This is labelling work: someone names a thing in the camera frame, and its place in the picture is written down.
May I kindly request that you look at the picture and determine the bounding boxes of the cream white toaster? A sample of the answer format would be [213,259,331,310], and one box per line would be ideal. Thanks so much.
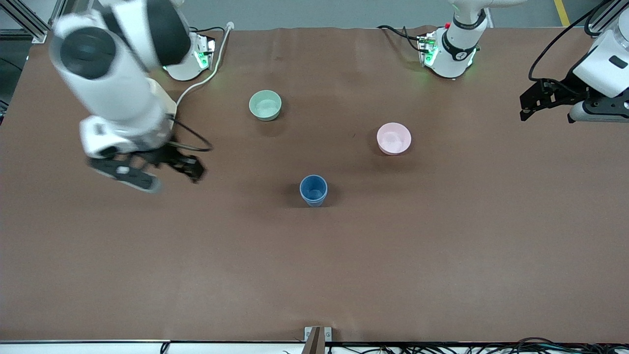
[146,78,177,121]

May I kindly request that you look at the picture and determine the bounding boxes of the green bowl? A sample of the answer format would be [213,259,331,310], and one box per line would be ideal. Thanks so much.
[249,90,283,121]

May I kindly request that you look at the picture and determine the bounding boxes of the pink bowl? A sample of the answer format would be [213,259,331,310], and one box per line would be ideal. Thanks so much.
[376,122,412,156]

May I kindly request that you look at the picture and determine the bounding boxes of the brown table cover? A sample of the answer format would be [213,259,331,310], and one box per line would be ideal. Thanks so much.
[0,26,629,345]

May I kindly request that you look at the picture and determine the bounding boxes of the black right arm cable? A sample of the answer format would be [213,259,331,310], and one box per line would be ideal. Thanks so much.
[167,114,213,152]

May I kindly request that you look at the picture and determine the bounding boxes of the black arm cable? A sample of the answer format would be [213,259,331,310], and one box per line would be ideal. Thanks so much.
[167,114,213,152]
[528,0,598,82]

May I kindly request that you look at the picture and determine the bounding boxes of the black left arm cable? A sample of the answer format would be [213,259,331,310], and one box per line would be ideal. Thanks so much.
[528,0,598,82]

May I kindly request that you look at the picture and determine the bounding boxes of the aluminium frame profile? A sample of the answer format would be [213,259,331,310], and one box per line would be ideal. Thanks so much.
[0,0,69,44]
[589,0,629,38]

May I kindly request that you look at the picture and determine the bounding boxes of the black looped cable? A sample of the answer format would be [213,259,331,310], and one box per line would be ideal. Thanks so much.
[584,0,615,37]

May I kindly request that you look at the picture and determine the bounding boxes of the black right base cables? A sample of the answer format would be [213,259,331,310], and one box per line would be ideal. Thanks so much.
[187,25,224,45]

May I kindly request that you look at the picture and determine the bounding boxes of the white toaster power cable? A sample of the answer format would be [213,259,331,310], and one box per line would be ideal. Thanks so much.
[175,22,234,106]

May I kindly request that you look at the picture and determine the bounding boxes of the black left base cable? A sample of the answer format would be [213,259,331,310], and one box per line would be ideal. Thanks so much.
[377,25,424,52]

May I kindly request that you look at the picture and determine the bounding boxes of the grey metal bracket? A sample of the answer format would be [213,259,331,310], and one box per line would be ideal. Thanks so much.
[304,326,333,354]

